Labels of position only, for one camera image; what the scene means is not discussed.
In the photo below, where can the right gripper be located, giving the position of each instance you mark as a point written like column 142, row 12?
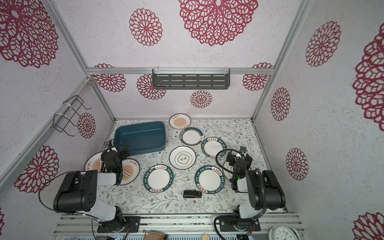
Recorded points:
column 239, row 161

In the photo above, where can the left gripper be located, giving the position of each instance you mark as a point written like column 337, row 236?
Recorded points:
column 114, row 154

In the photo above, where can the orange sunburst plate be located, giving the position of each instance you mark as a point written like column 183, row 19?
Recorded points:
column 131, row 170
column 94, row 163
column 180, row 121

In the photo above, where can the green rim plate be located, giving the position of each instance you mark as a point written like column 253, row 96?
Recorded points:
column 209, row 179
column 191, row 136
column 158, row 178
column 212, row 146

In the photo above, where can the white plate cloud emblem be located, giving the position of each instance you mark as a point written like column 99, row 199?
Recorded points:
column 182, row 158

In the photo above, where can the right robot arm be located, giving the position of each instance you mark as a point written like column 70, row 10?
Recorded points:
column 262, row 187

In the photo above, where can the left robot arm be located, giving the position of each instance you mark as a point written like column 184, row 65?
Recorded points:
column 78, row 191

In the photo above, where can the teal plastic bin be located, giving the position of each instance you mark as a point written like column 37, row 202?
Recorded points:
column 142, row 138

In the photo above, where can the black small device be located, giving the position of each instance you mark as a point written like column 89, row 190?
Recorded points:
column 189, row 194

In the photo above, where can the white analog clock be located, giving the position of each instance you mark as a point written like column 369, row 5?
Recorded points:
column 283, row 233

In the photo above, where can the brown box front edge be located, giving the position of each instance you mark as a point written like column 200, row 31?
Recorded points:
column 154, row 236

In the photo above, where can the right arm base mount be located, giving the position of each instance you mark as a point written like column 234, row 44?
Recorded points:
column 229, row 224

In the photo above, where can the black wire wall rack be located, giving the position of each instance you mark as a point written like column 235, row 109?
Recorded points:
column 61, row 120

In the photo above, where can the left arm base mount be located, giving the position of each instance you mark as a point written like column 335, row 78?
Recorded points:
column 125, row 224

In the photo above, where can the grey wall shelf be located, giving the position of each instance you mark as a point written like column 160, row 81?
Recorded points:
column 195, row 80

